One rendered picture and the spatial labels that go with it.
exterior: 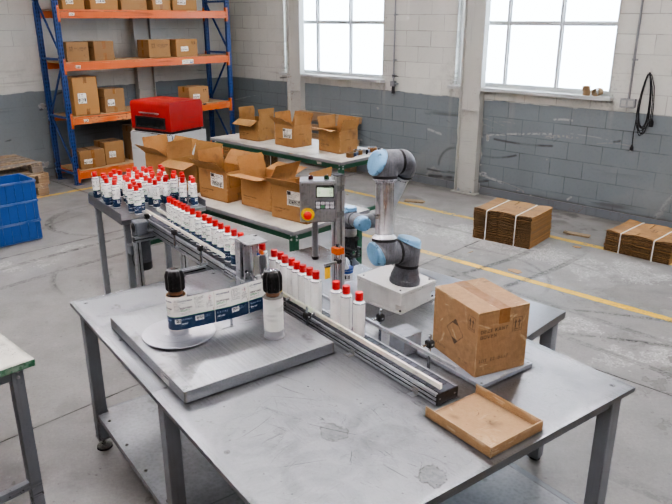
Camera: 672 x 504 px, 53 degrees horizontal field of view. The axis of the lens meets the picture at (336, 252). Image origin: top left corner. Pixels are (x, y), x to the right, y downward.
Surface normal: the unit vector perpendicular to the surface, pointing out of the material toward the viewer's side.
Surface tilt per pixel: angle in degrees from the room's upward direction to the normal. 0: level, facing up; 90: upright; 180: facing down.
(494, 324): 90
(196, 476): 0
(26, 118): 90
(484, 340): 90
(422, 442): 0
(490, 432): 0
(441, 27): 90
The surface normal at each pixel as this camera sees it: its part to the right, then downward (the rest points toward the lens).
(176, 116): 0.85, 0.18
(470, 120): -0.69, 0.24
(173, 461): 0.59, 0.26
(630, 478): 0.00, -0.95
